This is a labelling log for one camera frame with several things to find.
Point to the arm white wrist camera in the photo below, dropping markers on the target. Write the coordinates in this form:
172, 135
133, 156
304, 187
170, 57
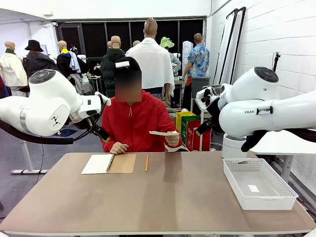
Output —
103, 98
205, 93

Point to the yellow pencil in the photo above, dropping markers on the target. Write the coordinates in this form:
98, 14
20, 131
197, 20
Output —
146, 163

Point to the white table leg base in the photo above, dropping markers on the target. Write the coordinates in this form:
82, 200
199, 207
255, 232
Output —
29, 171

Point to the dark glazed garage door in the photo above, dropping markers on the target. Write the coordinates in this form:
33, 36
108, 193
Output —
93, 37

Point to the grey metal tool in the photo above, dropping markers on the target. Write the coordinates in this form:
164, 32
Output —
212, 86

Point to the small white side table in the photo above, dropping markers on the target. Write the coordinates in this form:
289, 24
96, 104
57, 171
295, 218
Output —
201, 140

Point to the mannequin in cream jacket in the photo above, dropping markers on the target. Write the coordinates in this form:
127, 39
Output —
12, 69

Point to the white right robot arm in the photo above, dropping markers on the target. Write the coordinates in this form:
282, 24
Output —
247, 118

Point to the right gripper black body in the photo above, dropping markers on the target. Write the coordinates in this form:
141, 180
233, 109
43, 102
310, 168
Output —
212, 123

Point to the mannequin with black hat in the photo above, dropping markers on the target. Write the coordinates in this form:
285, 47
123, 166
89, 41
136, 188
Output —
37, 61

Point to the mannequin black jacket yellow collar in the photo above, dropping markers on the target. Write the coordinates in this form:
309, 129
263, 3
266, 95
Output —
64, 64

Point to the white perforated plastic basket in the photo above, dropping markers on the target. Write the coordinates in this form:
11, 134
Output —
266, 195

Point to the person's right forearm red sleeve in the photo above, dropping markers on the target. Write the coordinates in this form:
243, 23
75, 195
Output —
107, 146

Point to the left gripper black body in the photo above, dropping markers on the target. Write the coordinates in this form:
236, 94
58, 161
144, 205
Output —
96, 130

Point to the mannequin in dark green hoodie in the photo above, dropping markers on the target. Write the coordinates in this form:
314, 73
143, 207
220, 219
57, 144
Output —
108, 74

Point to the mannequin with green hat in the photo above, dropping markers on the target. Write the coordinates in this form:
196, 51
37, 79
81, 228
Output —
166, 42

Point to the white tower fan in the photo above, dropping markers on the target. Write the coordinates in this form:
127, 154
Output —
186, 49

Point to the person's right hand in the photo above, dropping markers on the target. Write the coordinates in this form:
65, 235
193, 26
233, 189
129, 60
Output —
119, 148

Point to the person in red hoodie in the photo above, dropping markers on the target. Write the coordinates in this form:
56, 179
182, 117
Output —
138, 123

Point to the white round trash bin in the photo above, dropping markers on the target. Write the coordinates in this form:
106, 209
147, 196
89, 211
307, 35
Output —
232, 148

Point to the white paper sheet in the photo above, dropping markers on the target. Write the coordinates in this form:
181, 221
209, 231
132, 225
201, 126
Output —
160, 133

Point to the black-framed white panel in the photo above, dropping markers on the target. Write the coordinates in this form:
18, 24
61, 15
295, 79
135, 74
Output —
238, 49
222, 49

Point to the person's left hand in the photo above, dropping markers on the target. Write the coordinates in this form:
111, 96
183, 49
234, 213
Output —
172, 140

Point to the small white label sticker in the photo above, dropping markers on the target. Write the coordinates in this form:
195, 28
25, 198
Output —
253, 188

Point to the brown cardboard piece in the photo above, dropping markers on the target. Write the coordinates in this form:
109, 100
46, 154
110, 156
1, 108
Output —
184, 148

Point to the black baseball cap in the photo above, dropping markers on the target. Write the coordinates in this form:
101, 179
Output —
133, 64

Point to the spiral notebook brown cover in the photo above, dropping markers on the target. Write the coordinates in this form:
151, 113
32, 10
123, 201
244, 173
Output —
123, 163

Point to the green box white print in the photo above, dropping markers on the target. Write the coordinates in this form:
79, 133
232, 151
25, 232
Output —
184, 128

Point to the left arm white wrist camera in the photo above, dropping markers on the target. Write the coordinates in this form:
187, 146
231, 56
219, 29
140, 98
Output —
103, 98

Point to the bare mannequin head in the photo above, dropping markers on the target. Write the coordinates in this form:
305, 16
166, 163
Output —
109, 44
136, 43

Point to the right arm white wrist camera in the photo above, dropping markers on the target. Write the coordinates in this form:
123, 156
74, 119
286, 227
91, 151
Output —
205, 93

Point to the grey bin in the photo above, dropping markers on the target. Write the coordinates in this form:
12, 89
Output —
200, 82

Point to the yellow-green box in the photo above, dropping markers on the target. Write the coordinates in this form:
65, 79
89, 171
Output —
184, 114

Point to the brown cardboard box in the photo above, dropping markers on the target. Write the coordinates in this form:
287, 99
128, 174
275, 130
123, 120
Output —
173, 121

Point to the red bag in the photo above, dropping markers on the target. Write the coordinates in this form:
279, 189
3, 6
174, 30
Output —
192, 144

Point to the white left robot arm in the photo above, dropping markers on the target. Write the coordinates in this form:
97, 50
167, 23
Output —
49, 106

